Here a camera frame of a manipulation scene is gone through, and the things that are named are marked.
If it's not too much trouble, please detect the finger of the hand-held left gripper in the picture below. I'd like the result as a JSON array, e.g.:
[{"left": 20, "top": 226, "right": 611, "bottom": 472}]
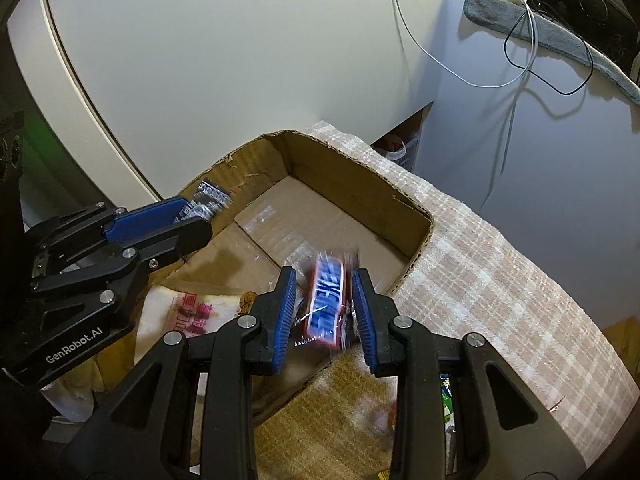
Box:
[
  {"left": 31, "top": 216, "right": 214, "bottom": 322},
  {"left": 26, "top": 196, "right": 195, "bottom": 257}
]

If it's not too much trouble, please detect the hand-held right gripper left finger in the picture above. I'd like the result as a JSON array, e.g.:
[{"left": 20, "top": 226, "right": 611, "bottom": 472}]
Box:
[{"left": 65, "top": 266, "right": 298, "bottom": 480}]

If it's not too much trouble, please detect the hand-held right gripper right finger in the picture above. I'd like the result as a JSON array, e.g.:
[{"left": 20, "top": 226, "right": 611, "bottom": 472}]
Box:
[{"left": 351, "top": 267, "right": 588, "bottom": 480}]

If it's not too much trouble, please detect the chocolate bar with blue print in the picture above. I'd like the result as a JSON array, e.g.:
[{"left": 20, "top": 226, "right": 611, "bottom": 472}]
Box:
[{"left": 295, "top": 250, "right": 362, "bottom": 350}]

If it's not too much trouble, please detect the dark snack packet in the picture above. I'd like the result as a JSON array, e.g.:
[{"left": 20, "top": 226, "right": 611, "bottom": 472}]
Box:
[{"left": 175, "top": 179, "right": 236, "bottom": 224}]

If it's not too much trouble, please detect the cardboard box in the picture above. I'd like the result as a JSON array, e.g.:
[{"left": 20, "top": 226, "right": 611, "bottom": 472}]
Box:
[{"left": 95, "top": 130, "right": 435, "bottom": 427}]

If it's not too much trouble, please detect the person's left hand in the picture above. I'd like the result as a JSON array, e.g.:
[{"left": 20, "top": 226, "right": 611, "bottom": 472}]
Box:
[{"left": 41, "top": 355, "right": 103, "bottom": 423}]

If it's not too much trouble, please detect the white bread packet red print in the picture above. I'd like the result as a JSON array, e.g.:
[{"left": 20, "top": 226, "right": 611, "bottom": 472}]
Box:
[{"left": 134, "top": 284, "right": 242, "bottom": 363}]

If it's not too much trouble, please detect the green and blue packet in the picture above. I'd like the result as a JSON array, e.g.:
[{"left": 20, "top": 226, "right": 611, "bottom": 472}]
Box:
[{"left": 439, "top": 372, "right": 457, "bottom": 432}]

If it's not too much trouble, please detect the plaid cloth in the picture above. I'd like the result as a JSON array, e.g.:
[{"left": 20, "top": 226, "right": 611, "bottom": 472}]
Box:
[{"left": 255, "top": 120, "right": 640, "bottom": 480}]

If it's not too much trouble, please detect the white bucket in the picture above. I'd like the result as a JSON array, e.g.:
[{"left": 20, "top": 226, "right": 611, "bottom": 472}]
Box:
[{"left": 372, "top": 135, "right": 419, "bottom": 172}]

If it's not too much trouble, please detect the white cabinet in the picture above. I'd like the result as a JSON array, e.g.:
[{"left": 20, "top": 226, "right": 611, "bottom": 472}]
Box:
[{"left": 7, "top": 0, "right": 472, "bottom": 202}]

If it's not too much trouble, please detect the grey towel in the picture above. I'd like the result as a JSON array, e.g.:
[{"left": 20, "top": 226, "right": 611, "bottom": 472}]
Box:
[{"left": 464, "top": 0, "right": 640, "bottom": 102}]

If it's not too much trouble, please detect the white cable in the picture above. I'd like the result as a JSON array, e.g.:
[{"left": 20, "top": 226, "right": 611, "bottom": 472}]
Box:
[{"left": 384, "top": 0, "right": 540, "bottom": 89}]

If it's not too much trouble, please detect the black cable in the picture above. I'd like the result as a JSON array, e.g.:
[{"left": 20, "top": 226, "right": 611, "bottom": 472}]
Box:
[{"left": 502, "top": 4, "right": 596, "bottom": 96}]

